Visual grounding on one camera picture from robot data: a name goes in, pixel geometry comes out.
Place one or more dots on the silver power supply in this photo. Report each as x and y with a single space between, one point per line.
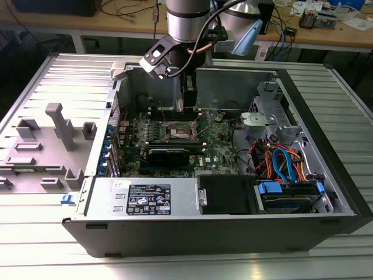
102 198

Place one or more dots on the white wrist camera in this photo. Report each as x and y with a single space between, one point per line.
151 66

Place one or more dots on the grey case latch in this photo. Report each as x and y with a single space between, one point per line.
118 70

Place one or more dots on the white paper sheet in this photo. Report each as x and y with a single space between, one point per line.
358 23

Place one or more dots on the green motherboard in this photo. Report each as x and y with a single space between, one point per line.
215 137

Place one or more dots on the large black box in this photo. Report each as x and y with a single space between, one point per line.
58 7

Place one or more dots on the copper finned heat sink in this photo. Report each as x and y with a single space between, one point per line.
308 20

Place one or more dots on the silver metal drive cage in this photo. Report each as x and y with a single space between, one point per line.
268 96

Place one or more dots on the silver round metal bracket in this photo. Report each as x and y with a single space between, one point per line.
256 119

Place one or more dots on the small black adapter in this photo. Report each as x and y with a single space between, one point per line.
291 31

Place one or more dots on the black graphics card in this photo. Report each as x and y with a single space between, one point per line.
166 157

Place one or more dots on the green circuit board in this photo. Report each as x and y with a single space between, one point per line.
326 20

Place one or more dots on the black RAM stick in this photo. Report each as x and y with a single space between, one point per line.
175 142
158 110

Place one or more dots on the white printed card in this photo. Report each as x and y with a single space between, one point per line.
298 7

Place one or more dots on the blue card retainer clip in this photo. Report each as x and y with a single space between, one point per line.
109 130
102 159
101 171
105 145

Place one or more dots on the CPU socket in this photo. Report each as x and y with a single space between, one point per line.
179 128

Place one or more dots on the grey parts rack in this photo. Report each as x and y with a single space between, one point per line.
49 151

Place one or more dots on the hard disk in blue carrier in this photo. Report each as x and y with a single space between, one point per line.
269 187

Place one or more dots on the coin cell battery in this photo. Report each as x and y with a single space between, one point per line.
218 118

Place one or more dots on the black PC case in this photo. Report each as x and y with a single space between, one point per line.
204 236

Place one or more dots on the wooden desk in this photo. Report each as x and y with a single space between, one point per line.
320 36

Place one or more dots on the small upright black box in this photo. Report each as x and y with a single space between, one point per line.
268 17

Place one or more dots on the blue plastic clip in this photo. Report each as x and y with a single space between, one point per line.
66 199

